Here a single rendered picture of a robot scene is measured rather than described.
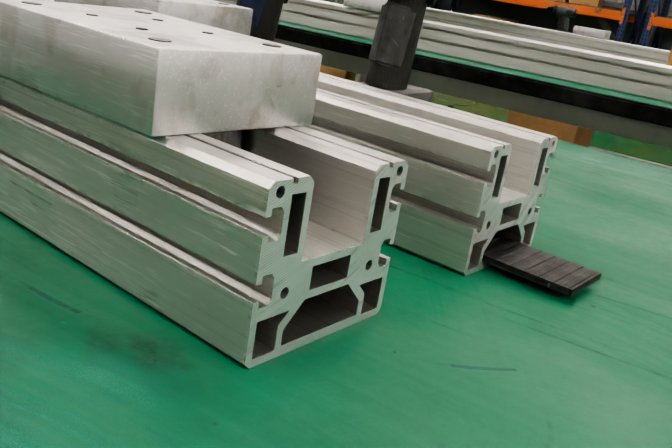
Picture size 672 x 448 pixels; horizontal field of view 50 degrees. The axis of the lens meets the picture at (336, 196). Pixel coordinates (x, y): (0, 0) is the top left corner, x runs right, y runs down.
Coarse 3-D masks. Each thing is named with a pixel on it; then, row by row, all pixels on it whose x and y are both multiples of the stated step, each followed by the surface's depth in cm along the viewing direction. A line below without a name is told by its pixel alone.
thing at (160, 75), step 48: (0, 0) 39; (0, 48) 40; (48, 48) 37; (96, 48) 34; (144, 48) 32; (192, 48) 33; (240, 48) 36; (288, 48) 40; (96, 96) 35; (144, 96) 32; (192, 96) 34; (240, 96) 36; (288, 96) 39; (240, 144) 39
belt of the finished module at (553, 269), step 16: (496, 240) 51; (512, 240) 51; (496, 256) 48; (512, 256) 48; (528, 256) 49; (544, 256) 49; (512, 272) 46; (528, 272) 46; (544, 272) 46; (560, 272) 47; (576, 272) 47; (592, 272) 48; (560, 288) 44; (576, 288) 45
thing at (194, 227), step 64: (0, 128) 42; (64, 128) 40; (128, 128) 34; (0, 192) 43; (64, 192) 40; (128, 192) 35; (192, 192) 34; (256, 192) 29; (320, 192) 37; (384, 192) 36; (128, 256) 36; (192, 256) 34; (256, 256) 30; (320, 256) 33; (384, 256) 38; (192, 320) 33; (256, 320) 31; (320, 320) 36
